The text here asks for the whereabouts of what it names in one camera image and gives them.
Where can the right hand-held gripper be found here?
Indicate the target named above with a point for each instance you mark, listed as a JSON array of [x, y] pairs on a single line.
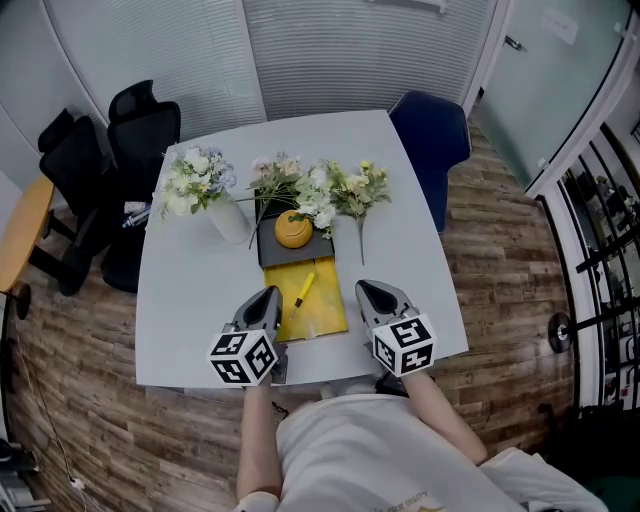
[[405, 345]]

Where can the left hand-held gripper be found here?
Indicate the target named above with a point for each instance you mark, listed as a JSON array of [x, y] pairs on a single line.
[[240, 357]]

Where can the yellow translucent tray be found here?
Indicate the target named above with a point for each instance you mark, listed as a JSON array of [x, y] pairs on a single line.
[[325, 305]]

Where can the person's right forearm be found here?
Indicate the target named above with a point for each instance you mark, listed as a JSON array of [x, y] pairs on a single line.
[[440, 415]]

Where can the person's left forearm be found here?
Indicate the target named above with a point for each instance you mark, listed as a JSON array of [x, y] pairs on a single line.
[[257, 440]]

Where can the dark grey tray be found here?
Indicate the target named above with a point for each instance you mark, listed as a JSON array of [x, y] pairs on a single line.
[[272, 255]]

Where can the orange pumpkin-shaped jar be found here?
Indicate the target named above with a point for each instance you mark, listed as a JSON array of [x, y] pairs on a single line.
[[293, 230]]

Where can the white ceramic vase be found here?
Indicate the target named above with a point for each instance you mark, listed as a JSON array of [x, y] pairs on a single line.
[[230, 222]]

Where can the pale yellow flower bouquet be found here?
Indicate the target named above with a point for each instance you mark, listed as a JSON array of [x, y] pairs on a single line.
[[357, 187]]

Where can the white and green flower bouquet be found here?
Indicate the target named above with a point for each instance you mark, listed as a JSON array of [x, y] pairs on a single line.
[[317, 200]]

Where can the pink flower bouquet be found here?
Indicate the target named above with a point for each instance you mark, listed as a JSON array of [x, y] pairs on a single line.
[[275, 172]]

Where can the white and blue flower bouquet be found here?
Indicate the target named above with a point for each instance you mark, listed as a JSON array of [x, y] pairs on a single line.
[[192, 180]]

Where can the person's white shirt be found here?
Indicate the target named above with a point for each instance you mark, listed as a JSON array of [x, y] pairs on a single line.
[[375, 450]]

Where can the blue upholstered chair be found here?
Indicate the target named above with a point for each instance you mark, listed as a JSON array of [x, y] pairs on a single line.
[[430, 140]]

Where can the black round floor disc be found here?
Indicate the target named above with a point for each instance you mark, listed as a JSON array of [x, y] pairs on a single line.
[[560, 332]]

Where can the black mesh office chair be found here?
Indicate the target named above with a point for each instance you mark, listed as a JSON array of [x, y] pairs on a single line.
[[142, 145], [75, 160]]

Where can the black side table base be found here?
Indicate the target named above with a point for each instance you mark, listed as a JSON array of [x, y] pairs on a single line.
[[20, 300]]

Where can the round wooden side table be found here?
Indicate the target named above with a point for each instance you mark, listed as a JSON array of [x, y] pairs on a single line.
[[25, 235]]

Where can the black bag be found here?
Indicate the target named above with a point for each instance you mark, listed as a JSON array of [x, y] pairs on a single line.
[[595, 440]]

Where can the white plug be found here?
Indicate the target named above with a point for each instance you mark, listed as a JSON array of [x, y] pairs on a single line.
[[77, 483]]

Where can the frosted glass door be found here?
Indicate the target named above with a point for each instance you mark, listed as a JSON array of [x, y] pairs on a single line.
[[550, 100]]

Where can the paper sheet on door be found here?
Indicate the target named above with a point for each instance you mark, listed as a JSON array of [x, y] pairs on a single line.
[[560, 26]]

